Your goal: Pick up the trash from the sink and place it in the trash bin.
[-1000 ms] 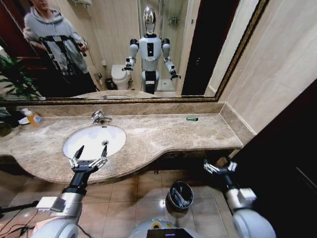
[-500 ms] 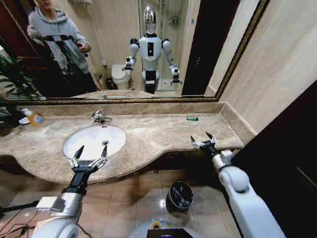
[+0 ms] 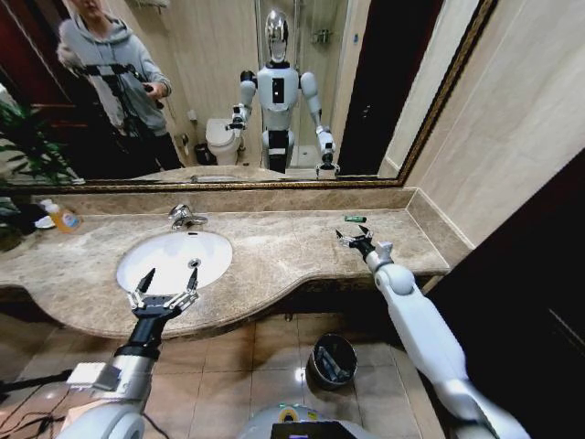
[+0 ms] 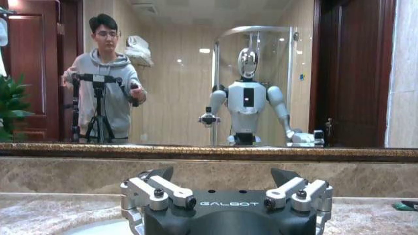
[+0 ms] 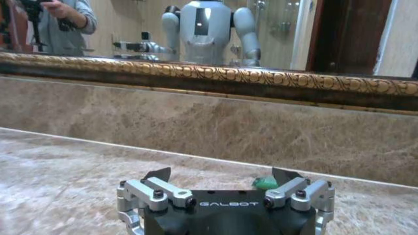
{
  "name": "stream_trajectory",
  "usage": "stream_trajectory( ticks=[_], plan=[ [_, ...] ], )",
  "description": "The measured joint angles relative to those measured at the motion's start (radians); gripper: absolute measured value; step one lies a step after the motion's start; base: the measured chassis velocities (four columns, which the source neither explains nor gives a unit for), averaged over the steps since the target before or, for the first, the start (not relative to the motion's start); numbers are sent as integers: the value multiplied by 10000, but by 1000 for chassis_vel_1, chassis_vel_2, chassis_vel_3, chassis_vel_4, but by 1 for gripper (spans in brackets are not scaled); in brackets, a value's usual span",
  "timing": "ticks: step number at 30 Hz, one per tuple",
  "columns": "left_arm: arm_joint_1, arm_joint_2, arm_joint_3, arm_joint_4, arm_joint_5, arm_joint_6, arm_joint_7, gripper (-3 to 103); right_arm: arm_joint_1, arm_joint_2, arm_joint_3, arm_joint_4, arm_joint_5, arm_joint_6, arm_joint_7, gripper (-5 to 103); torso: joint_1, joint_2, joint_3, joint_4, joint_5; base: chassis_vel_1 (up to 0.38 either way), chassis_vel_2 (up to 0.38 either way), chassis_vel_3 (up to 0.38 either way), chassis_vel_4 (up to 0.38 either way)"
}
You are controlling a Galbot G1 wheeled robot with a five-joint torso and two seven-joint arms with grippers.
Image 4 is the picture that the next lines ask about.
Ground gold framed wall mirror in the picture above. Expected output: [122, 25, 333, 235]
[0, 0, 418, 163]

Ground white sink basin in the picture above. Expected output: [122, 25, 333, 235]
[60, 218, 132, 235]

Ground white curtain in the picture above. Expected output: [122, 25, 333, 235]
[385, 0, 418, 149]

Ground green leafy plant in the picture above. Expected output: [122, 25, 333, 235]
[0, 74, 33, 142]

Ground white towels on rack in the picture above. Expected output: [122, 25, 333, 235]
[122, 35, 154, 67]

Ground hanging white towel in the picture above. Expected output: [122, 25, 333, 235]
[0, 14, 9, 47]

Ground green and black wrapper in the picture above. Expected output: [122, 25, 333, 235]
[392, 200, 418, 212]

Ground person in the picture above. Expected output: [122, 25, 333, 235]
[61, 13, 148, 144]

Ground curved glass shower enclosure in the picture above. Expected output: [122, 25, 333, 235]
[212, 25, 313, 147]

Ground black teleoperation arm rig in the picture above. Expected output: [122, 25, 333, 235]
[69, 72, 141, 144]

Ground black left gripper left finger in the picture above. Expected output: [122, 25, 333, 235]
[120, 167, 197, 235]

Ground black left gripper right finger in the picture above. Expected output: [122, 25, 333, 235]
[264, 167, 333, 235]

